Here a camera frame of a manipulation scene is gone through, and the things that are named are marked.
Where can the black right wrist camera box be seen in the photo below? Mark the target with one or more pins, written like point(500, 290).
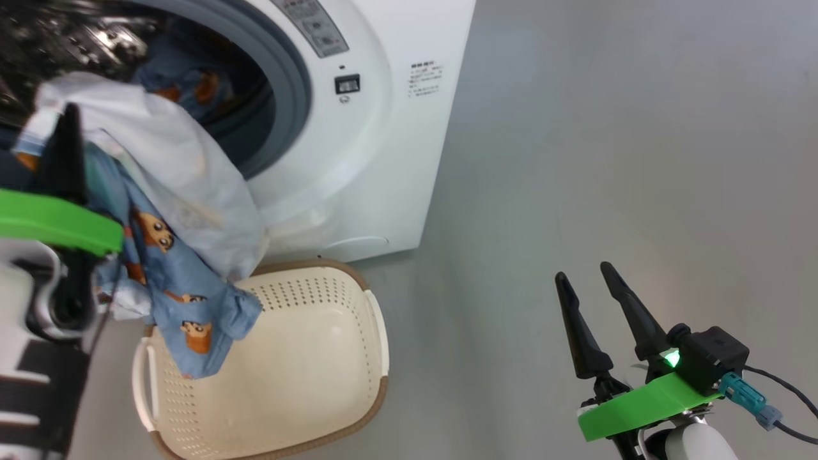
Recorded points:
point(716, 358)

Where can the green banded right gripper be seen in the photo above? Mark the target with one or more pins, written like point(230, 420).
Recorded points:
point(639, 406)

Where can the white washing machine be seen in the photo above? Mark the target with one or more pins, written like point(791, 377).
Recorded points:
point(383, 160)

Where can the round white drain filter cover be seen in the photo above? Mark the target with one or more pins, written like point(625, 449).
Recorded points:
point(358, 246)

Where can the pale blue white garment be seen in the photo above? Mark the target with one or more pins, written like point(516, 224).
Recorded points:
point(172, 160)

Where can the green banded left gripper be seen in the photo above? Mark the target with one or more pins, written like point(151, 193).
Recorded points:
point(57, 220)

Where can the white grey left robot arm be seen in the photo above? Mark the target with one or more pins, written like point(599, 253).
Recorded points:
point(19, 300)

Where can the cream plastic laundry basket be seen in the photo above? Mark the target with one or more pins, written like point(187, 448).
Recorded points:
point(307, 364)

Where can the grey warning label sticker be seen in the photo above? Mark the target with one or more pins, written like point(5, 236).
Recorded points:
point(316, 29)

